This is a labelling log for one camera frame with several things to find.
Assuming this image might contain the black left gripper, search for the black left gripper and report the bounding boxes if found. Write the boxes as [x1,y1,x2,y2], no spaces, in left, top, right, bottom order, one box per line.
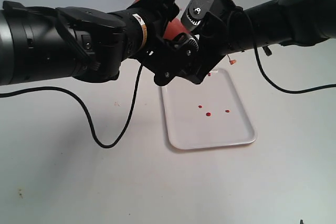
[138,0,198,87]

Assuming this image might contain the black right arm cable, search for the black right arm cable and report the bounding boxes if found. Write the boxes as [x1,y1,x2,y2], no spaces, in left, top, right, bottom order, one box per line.
[227,8,336,94]

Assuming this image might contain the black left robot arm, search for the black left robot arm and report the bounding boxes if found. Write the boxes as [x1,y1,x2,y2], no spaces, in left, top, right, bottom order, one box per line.
[1,0,199,86]

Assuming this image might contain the white rectangular plastic tray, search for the white rectangular plastic tray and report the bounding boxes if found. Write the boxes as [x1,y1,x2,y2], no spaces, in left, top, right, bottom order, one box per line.
[161,68,257,151]

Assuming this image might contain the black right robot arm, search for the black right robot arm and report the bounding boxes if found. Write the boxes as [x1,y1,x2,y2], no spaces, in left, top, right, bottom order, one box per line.
[181,0,335,84]

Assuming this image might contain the red sauce drops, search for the red sauce drops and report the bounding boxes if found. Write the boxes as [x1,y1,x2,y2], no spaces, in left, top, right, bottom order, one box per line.
[197,105,230,117]

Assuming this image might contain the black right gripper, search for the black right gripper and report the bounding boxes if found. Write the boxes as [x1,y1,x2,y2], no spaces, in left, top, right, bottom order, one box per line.
[181,0,243,84]

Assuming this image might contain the red sauce squeeze bottle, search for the red sauce squeeze bottle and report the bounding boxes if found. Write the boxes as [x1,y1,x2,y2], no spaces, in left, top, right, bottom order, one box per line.
[127,0,186,47]

